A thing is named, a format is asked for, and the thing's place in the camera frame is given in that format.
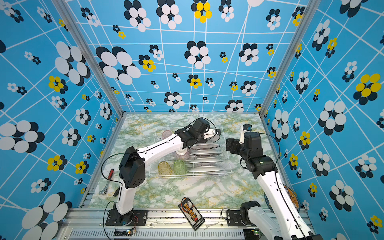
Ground green transparent cup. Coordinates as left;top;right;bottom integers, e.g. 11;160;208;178
173;160;187;175

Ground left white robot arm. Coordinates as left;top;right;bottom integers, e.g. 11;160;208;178
115;118;210;215

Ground aluminium front rail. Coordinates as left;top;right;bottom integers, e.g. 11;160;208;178
56;208;266;240

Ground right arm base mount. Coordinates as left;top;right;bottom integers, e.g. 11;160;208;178
225;210;247;227

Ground white wire dish rack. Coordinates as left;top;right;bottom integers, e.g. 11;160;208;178
149;126;232;178

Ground orange sunburst plate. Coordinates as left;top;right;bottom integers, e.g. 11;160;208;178
190;150;222;157

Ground yellow transparent cup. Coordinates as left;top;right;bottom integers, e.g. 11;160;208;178
158;161;173;176

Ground cartoon round mat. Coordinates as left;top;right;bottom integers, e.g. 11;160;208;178
264;185;301;213

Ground small green circuit board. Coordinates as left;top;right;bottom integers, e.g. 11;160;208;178
113;229;134;238

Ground pink transparent plastic cup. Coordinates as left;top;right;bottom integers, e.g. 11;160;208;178
162;130;173;140

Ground white plate red characters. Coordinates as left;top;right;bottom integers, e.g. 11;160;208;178
191;143;220;150

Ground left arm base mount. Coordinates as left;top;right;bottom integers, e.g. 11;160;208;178
106;209;148;227

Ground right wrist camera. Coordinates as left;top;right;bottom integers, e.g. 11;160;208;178
239;124;252;144

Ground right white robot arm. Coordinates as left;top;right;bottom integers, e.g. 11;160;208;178
226;131;315;240

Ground large plain white plate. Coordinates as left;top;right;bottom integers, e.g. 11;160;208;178
190;166;224;173

